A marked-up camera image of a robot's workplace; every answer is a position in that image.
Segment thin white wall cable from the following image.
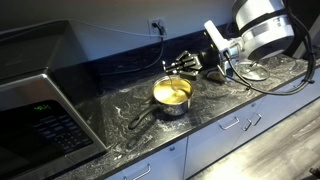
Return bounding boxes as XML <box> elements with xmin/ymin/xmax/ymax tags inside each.
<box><xmin>66</xmin><ymin>18</ymin><xmax>165</xmax><ymax>38</ymax></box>

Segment white wall outlet plate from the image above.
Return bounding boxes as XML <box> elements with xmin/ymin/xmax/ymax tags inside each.
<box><xmin>147</xmin><ymin>17</ymin><xmax>168</xmax><ymax>37</ymax></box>

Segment black and silver microwave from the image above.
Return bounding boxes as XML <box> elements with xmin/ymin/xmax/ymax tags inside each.
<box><xmin>0</xmin><ymin>19</ymin><xmax>108</xmax><ymax>180</ymax></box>

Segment white base cabinet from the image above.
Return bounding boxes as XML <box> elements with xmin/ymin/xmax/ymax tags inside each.
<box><xmin>103</xmin><ymin>64</ymin><xmax>320</xmax><ymax>180</ymax></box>

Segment silver pot with black handle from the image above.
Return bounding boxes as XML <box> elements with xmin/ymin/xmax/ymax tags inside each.
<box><xmin>127</xmin><ymin>75</ymin><xmax>195</xmax><ymax>131</ymax></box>

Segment dark arm cable hose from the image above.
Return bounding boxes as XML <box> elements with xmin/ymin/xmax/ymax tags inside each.
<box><xmin>222</xmin><ymin>4</ymin><xmax>317</xmax><ymax>97</ymax></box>

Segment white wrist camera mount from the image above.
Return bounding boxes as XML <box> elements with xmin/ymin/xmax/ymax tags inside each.
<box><xmin>203</xmin><ymin>19</ymin><xmax>236</xmax><ymax>74</ymax></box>

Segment glass lid with black handle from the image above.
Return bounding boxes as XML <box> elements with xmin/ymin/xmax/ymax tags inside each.
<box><xmin>234</xmin><ymin>61</ymin><xmax>271</xmax><ymax>82</ymax></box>

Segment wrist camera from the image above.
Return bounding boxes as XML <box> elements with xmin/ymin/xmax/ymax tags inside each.
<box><xmin>227</xmin><ymin>44</ymin><xmax>242</xmax><ymax>60</ymax></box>

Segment pale yellow pot contents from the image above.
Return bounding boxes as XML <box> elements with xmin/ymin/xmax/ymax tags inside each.
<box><xmin>154</xmin><ymin>81</ymin><xmax>192</xmax><ymax>105</ymax></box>

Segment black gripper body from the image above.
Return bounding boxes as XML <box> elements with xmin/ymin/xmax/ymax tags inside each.
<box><xmin>198</xmin><ymin>46</ymin><xmax>224</xmax><ymax>73</ymax></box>

